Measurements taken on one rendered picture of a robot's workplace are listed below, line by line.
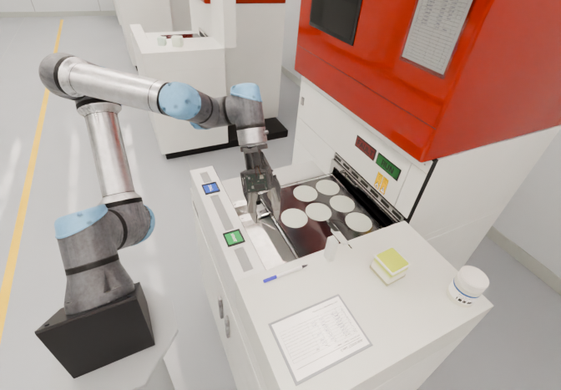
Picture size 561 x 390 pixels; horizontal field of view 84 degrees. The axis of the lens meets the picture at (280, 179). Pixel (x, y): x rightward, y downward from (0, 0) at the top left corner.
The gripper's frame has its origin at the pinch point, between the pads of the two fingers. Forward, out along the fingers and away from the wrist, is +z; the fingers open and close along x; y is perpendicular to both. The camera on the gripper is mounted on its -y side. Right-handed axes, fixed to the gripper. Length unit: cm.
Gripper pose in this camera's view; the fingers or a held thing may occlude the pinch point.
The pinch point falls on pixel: (265, 216)
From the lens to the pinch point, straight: 87.4
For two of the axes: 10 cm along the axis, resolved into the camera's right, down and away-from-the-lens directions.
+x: 9.8, -1.2, -1.3
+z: 1.4, 9.8, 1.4
